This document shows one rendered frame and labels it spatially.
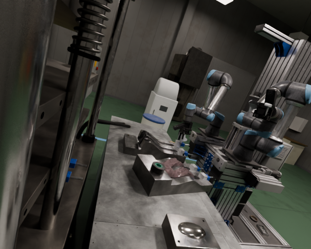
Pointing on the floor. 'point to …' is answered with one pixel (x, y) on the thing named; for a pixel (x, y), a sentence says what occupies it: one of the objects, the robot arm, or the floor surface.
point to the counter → (298, 147)
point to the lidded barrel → (153, 120)
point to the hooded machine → (163, 101)
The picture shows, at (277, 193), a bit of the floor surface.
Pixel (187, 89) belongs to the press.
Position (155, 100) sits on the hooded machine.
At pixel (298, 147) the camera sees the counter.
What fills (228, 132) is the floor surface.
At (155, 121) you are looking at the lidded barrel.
